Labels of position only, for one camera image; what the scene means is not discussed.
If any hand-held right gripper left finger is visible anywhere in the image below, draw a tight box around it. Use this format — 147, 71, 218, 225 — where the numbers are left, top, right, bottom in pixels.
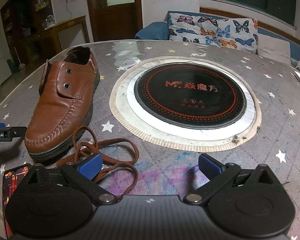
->
22, 152, 118, 205

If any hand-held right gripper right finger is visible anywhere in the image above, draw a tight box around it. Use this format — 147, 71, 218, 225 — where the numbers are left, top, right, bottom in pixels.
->
184, 153, 280, 205

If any brown leather shoe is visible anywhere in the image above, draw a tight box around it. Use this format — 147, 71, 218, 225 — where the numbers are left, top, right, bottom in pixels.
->
24, 46, 101, 162

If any brown shoelace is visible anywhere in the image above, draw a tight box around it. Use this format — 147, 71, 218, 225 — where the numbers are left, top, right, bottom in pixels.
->
57, 126, 140, 197

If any smartphone with lit screen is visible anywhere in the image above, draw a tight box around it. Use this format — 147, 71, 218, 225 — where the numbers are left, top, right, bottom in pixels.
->
2, 163, 33, 240

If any white refrigerator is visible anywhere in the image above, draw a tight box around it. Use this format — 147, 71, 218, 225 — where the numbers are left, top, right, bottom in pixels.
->
0, 30, 12, 88

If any broom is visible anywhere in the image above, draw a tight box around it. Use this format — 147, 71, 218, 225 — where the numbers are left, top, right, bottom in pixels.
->
14, 47, 26, 70

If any black round induction cooktop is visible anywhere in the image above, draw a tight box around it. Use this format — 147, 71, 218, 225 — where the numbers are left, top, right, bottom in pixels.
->
126, 59, 256, 137

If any glass jar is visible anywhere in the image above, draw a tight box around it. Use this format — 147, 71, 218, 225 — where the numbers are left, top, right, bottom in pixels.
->
42, 15, 55, 28

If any wooden desk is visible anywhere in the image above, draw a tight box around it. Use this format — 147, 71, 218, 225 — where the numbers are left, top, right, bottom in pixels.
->
19, 15, 90, 55

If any wooden shelf cabinet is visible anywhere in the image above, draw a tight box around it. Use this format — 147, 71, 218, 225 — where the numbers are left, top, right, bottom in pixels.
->
0, 0, 55, 53

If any white pillow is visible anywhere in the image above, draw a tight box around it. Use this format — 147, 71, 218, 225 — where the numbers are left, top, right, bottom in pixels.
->
257, 33, 292, 65

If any butterfly print pillow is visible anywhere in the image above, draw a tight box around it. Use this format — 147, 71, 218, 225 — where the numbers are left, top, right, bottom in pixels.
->
167, 12, 259, 54

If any wooden door with frosted glass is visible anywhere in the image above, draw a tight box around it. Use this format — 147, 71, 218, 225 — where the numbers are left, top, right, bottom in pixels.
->
85, 0, 143, 43

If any blue sofa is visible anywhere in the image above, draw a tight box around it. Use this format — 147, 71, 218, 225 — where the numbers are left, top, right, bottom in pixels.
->
134, 10, 300, 67

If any white power cable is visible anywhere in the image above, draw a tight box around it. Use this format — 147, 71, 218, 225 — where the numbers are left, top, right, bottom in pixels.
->
65, 0, 73, 20

